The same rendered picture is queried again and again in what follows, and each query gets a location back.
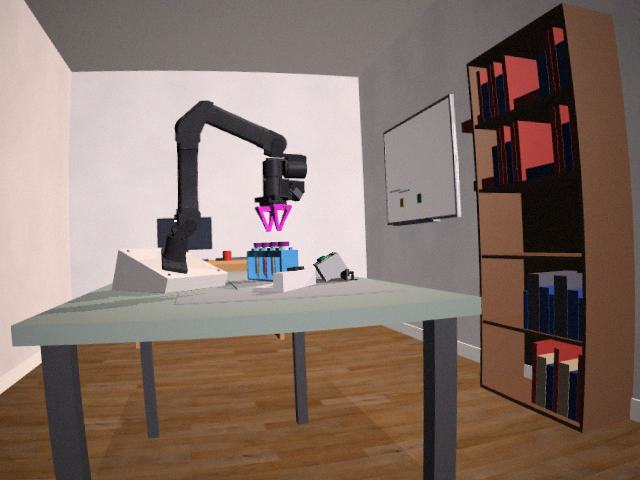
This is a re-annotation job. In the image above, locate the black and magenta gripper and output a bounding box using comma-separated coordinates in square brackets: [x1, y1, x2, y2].
[254, 177, 292, 232]

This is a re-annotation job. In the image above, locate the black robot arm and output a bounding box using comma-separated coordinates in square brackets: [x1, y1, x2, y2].
[161, 100, 307, 274]

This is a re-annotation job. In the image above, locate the blue tube rack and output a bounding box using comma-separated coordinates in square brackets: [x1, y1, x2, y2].
[247, 247, 299, 282]

